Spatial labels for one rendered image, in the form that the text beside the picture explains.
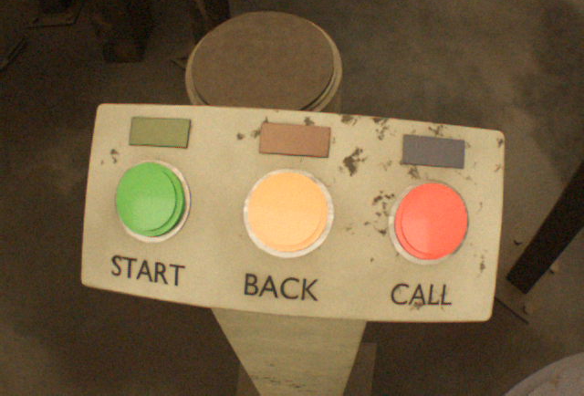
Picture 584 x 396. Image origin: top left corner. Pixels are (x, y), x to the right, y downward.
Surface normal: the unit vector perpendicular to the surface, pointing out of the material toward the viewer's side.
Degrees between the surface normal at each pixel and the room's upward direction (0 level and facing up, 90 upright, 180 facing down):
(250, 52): 0
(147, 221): 20
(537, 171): 0
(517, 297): 0
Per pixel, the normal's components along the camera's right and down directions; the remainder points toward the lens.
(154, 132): -0.07, -0.15
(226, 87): -0.04, -0.47
